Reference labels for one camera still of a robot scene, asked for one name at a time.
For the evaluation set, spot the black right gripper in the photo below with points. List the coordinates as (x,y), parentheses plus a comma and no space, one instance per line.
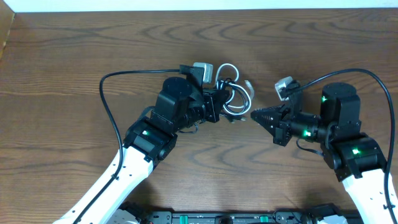
(279,128)

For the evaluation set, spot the wooden side panel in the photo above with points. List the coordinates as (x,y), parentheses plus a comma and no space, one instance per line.
(6,19)

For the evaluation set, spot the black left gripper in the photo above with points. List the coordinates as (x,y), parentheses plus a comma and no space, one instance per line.
(212,106)

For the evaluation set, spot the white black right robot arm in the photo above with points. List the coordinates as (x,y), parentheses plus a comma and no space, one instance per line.
(356,158)

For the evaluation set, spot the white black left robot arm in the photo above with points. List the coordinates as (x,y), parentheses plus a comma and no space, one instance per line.
(180,104)

